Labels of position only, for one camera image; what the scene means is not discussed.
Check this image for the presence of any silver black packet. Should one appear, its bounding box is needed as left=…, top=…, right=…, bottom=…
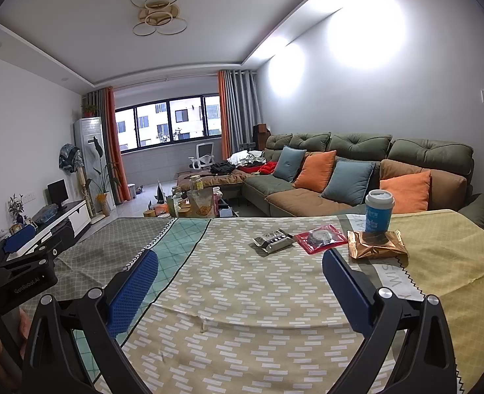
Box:
left=249, top=230, right=294, bottom=255

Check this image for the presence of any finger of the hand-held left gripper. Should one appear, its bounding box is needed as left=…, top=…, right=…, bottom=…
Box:
left=0, top=248, right=59, bottom=274
left=0, top=230, right=36, bottom=260

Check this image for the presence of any white TV cabinet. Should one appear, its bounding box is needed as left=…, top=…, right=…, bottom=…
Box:
left=0, top=199, right=92, bottom=255

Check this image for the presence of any blue vase with plant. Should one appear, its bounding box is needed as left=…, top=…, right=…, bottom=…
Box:
left=8, top=194, right=25, bottom=224

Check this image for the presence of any white office chair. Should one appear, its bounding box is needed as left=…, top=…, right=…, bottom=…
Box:
left=188, top=142, right=215, bottom=170

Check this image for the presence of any brown cushion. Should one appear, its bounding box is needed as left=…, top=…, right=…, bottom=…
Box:
left=379, top=159, right=468, bottom=212

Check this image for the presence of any black television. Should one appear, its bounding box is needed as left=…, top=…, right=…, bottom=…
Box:
left=46, top=179, right=69, bottom=210

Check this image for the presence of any ring ceiling lamp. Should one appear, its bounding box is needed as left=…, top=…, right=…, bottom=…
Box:
left=129, top=0, right=187, bottom=37

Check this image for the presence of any orange cushion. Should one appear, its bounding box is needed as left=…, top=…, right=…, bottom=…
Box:
left=379, top=171, right=432, bottom=214
left=293, top=150, right=337, bottom=193

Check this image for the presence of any patterned tablecloth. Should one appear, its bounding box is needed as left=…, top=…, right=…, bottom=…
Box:
left=20, top=209, right=484, bottom=394

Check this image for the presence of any blue cup with white lid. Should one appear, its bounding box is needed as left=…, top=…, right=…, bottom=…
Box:
left=364, top=189, right=396, bottom=234

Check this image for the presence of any person's left hand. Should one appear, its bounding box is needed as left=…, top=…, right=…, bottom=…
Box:
left=18, top=310, right=33, bottom=339

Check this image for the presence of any red cloth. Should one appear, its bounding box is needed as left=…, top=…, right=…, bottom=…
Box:
left=244, top=161, right=277, bottom=174

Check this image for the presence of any green sofa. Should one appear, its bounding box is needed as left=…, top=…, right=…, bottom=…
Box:
left=242, top=132, right=484, bottom=230

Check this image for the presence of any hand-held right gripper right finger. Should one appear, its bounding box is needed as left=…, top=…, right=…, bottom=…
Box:
left=321, top=247, right=460, bottom=394

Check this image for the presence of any group of jars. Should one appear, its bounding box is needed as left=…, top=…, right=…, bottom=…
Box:
left=166, top=174, right=222, bottom=218

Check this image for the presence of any orange grey curtain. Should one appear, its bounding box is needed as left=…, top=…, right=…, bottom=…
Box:
left=217, top=69, right=263, bottom=161
left=87, top=86, right=131, bottom=204

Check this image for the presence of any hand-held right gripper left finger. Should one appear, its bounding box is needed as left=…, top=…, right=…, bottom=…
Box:
left=20, top=248, right=161, bottom=394

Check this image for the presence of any blue grey bag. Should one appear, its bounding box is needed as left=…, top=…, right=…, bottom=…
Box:
left=34, top=205, right=60, bottom=224

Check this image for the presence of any wooden box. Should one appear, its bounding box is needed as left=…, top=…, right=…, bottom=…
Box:
left=253, top=124, right=272, bottom=152

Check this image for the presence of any blue cushion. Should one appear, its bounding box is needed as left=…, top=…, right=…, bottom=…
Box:
left=321, top=160, right=376, bottom=207
left=273, top=145, right=307, bottom=183

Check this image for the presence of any copper foil packet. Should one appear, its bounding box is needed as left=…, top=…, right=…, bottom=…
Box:
left=346, top=230, right=408, bottom=260

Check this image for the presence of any red packet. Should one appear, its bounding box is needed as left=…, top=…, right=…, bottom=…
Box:
left=293, top=225, right=348, bottom=255

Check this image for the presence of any covered standing fan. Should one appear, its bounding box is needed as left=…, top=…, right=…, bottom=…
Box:
left=58, top=143, right=89, bottom=198

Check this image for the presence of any white standing air conditioner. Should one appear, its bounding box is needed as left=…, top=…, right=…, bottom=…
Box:
left=74, top=117, right=115, bottom=214

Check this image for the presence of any black framed window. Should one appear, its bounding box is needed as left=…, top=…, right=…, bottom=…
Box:
left=114, top=95, right=222, bottom=152

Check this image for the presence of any tall leafy potted plant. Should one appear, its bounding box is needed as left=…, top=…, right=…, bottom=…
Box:
left=87, top=135, right=121, bottom=216

